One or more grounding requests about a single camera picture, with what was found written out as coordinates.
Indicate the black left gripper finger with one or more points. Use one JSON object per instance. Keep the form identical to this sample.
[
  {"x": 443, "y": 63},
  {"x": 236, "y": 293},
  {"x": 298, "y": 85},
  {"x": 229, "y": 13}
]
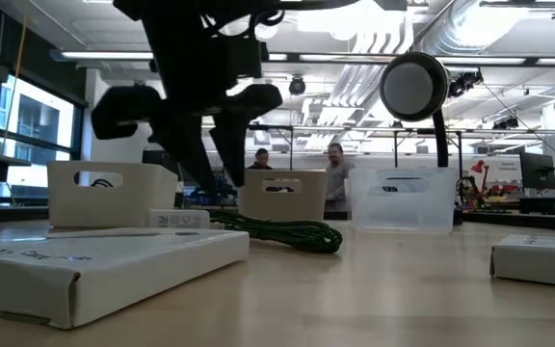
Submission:
[
  {"x": 123, "y": 111},
  {"x": 234, "y": 135}
]

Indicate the white wall charger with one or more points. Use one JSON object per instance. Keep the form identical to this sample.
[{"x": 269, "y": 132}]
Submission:
[{"x": 176, "y": 219}]

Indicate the white cardboard box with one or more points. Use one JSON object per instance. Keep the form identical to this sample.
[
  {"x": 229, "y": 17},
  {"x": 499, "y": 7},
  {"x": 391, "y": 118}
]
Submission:
[
  {"x": 89, "y": 279},
  {"x": 537, "y": 262}
]

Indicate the white plastic bin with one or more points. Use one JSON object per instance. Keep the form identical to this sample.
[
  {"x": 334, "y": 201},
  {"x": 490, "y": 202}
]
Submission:
[
  {"x": 113, "y": 207},
  {"x": 282, "y": 205}
]

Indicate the clear plastic bin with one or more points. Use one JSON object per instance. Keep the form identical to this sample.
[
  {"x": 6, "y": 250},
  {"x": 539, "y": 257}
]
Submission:
[{"x": 403, "y": 212}]

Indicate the person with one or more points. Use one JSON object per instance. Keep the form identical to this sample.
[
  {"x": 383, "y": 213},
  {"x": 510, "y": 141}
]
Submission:
[
  {"x": 259, "y": 159},
  {"x": 337, "y": 178}
]

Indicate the long ceiling light strip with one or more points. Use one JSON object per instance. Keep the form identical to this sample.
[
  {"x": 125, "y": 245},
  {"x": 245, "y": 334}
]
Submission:
[{"x": 104, "y": 55}]

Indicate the black equipment cabinet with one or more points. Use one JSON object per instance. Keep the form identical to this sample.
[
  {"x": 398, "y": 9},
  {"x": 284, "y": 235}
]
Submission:
[{"x": 187, "y": 190}]

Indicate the black ceiling spotlight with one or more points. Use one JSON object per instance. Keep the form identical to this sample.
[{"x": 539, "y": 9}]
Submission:
[{"x": 297, "y": 86}]

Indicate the dark framed window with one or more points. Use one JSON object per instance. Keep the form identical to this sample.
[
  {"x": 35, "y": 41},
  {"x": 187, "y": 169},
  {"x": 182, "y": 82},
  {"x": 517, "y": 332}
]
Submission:
[{"x": 41, "y": 120}]

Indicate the round black desk lamp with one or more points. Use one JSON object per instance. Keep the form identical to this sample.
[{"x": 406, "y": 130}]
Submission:
[{"x": 410, "y": 87}]

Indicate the red desk lamp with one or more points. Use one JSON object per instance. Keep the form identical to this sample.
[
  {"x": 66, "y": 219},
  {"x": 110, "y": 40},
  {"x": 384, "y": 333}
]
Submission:
[{"x": 477, "y": 167}]

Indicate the black computer monitor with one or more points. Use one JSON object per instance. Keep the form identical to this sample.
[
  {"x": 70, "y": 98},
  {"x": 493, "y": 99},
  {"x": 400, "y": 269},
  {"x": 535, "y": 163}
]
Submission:
[{"x": 537, "y": 171}]

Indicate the dark background desk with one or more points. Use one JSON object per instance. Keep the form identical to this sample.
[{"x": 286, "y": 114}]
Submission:
[{"x": 547, "y": 205}]

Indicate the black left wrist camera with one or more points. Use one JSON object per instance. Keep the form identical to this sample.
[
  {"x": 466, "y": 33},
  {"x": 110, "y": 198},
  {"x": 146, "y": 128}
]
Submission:
[{"x": 241, "y": 58}]

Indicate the silver ventilation duct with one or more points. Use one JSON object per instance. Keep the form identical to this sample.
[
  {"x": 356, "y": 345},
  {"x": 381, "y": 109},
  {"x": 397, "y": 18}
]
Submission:
[{"x": 451, "y": 29}]

